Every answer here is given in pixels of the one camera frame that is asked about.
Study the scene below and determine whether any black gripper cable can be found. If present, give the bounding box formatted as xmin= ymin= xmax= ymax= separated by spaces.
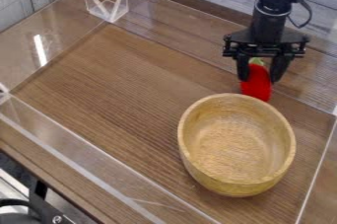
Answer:
xmin=286 ymin=0 xmax=313 ymax=30

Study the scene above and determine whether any clear acrylic tray wall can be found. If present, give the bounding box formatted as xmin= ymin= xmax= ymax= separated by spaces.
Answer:
xmin=0 ymin=0 xmax=337 ymax=224

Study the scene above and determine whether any red plush strawberry toy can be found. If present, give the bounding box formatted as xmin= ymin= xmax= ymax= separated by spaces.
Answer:
xmin=241 ymin=57 xmax=273 ymax=102

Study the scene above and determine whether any clear acrylic corner bracket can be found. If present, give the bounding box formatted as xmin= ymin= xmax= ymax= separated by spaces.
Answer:
xmin=84 ymin=0 xmax=129 ymax=24

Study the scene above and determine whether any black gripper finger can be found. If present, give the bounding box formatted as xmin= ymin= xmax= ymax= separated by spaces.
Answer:
xmin=270 ymin=54 xmax=293 ymax=83
xmin=237 ymin=54 xmax=250 ymax=81

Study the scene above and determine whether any black table leg clamp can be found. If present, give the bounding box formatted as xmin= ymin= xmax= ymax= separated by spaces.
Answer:
xmin=29 ymin=180 xmax=96 ymax=224

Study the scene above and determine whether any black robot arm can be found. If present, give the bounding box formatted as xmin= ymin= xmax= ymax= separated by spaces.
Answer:
xmin=222 ymin=0 xmax=313 ymax=83

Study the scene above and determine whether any oval wooden bowl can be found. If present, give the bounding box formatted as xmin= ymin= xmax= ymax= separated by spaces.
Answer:
xmin=176 ymin=93 xmax=296 ymax=197

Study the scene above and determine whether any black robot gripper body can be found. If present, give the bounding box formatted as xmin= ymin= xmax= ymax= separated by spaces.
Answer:
xmin=222 ymin=4 xmax=309 ymax=58

